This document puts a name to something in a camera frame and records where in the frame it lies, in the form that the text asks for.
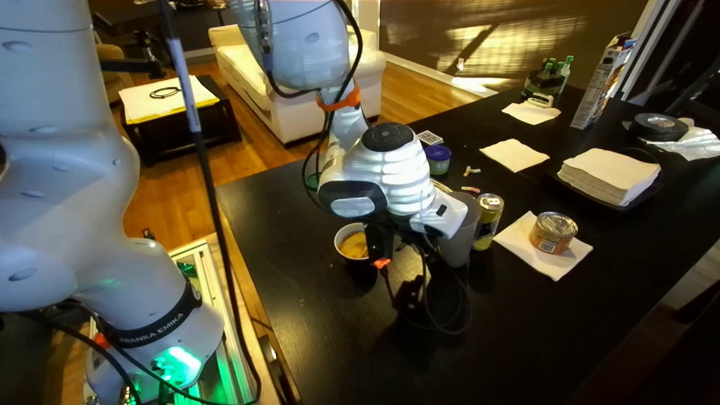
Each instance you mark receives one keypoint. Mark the stack of white napkins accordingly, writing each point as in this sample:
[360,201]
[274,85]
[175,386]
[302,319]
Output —
[608,175]

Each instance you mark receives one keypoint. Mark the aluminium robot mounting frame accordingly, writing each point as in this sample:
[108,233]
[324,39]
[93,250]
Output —
[238,353]

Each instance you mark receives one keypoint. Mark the blue lidded jar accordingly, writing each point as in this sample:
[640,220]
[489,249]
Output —
[440,161]

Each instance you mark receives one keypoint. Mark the flat white napkin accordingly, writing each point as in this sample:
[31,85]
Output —
[513,157]
[531,112]

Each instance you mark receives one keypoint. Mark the black napkin tray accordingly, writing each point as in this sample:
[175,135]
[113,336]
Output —
[655,193]

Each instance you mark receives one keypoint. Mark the bread piece in bowl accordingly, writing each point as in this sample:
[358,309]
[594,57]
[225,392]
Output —
[355,243]

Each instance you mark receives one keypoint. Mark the crumpled white cloth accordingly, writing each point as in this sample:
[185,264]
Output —
[694,143]

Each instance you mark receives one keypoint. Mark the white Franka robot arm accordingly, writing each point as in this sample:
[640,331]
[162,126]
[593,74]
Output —
[53,188]

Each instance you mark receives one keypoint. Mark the white napkin under cans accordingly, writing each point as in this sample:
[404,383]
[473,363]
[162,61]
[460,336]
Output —
[542,263]

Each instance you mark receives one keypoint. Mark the orange cereal box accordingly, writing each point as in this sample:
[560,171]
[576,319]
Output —
[603,83]

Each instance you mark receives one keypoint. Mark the white card box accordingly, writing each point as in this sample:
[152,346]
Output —
[431,138]

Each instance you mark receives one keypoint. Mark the grey metal stand frame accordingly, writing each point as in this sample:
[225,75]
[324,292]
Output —
[653,45]

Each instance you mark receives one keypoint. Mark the grey panda print cup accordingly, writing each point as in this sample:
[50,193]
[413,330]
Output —
[461,237]

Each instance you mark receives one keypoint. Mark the black ottoman white cushion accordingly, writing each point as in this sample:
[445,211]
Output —
[172,114]

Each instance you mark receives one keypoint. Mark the small white scrap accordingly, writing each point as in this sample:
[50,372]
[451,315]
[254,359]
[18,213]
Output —
[471,189]
[471,171]

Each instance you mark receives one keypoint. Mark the white sofa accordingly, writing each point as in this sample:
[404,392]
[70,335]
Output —
[247,83]

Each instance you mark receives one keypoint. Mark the black tape roll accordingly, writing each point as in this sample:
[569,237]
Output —
[657,126]

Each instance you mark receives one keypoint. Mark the small white bowl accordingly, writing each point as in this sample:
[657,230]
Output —
[350,241]

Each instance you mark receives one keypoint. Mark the yellow black drink can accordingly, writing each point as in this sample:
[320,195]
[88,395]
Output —
[491,221]

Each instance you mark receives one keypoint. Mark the green toy figure set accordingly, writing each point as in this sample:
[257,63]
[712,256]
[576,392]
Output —
[552,75]

